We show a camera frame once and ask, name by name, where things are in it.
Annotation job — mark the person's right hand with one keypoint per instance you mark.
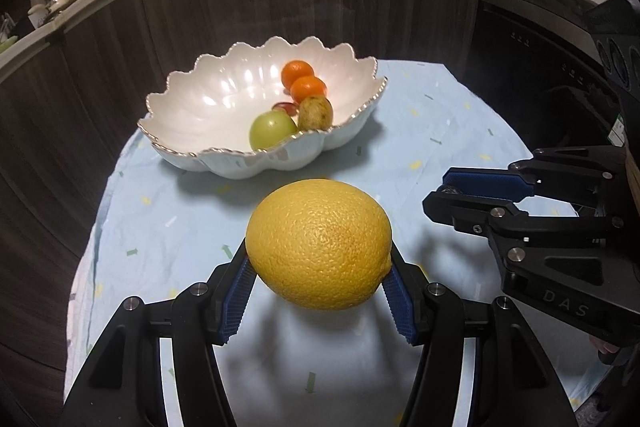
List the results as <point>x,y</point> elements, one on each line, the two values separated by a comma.
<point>607,347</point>

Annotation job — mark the red cherry tomato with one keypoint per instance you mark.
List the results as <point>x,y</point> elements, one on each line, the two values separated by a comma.
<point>286,107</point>

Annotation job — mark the white scalloped ceramic bowl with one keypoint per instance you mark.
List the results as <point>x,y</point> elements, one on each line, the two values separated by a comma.
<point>220,92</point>

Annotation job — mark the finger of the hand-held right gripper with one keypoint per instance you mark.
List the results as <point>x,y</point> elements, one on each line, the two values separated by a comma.
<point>490,183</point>
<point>525,232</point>

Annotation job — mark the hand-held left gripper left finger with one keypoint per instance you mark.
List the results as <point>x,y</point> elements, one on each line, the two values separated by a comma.
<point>237,302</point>

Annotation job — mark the large yellow lemon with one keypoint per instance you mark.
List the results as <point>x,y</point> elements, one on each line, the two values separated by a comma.
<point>320,242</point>

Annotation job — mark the green round fruit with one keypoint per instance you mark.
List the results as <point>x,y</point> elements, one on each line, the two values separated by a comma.
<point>270,129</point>

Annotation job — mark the small white teacup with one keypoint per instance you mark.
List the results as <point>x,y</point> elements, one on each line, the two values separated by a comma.
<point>39,14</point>

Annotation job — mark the small orange tangerine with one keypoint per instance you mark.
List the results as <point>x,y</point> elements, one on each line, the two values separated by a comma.
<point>297,73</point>
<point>308,89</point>

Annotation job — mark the light blue speckled tablecloth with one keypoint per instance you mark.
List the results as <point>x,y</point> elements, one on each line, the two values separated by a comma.
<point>175,232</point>

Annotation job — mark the green tray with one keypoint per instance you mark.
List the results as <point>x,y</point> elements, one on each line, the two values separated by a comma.
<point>7,43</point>

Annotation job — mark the black built-in appliance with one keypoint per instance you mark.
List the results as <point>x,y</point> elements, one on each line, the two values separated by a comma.
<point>525,72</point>

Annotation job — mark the small brown fruit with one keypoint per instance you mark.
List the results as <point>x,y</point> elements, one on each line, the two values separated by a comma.
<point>316,113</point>

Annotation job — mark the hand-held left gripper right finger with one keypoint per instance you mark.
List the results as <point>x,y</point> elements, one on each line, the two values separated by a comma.
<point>400,307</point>

